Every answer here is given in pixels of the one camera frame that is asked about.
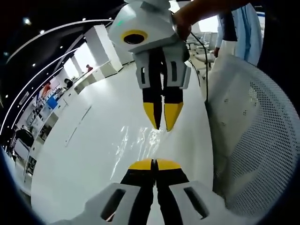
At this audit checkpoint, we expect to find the clear food packaging bag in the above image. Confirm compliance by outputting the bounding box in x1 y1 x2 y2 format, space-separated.
112 125 172 181

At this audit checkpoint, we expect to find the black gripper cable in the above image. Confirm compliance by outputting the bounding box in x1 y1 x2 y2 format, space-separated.
187 31 210 103

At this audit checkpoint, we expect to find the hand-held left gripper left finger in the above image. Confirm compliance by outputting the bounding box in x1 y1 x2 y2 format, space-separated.
86 158 155 225

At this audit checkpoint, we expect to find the person's right hand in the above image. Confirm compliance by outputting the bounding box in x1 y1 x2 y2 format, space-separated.
172 6 200 40

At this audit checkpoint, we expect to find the white desk row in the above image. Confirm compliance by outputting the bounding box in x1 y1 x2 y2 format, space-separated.
73 60 124 95

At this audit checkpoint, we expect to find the grey office chair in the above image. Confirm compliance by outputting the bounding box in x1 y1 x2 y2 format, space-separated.
194 32 215 63

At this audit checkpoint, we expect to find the white square pillar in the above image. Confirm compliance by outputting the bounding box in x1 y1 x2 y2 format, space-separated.
83 24 123 74

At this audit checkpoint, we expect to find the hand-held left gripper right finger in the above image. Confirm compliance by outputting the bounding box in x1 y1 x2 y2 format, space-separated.
156 158 229 225

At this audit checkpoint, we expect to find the white mesh laundry basket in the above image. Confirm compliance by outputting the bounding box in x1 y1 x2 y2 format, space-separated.
205 54 300 223

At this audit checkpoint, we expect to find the blue storage box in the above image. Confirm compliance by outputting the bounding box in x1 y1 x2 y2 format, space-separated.
46 97 58 111

